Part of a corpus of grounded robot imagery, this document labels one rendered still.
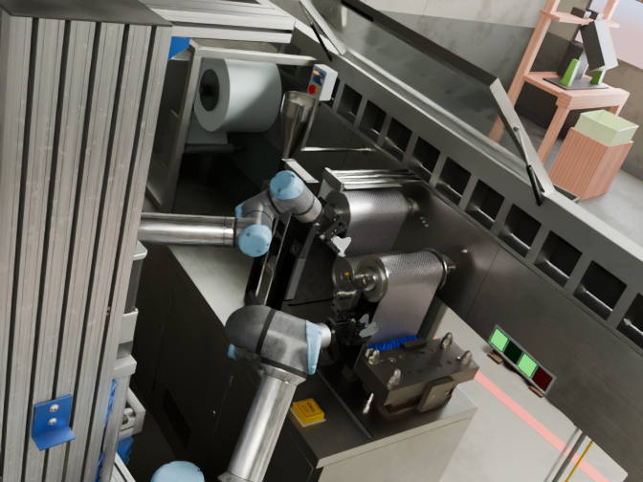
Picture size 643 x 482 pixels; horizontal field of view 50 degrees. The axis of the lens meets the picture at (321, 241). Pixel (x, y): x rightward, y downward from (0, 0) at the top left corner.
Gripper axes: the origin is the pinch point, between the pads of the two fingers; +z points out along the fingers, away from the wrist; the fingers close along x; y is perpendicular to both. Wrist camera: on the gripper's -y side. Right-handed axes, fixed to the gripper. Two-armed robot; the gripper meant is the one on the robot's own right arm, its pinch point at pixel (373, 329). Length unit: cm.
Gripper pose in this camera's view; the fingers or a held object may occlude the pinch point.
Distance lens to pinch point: 221.6
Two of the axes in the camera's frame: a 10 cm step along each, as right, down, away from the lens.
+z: 8.0, -0.8, 5.9
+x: -5.3, -5.4, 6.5
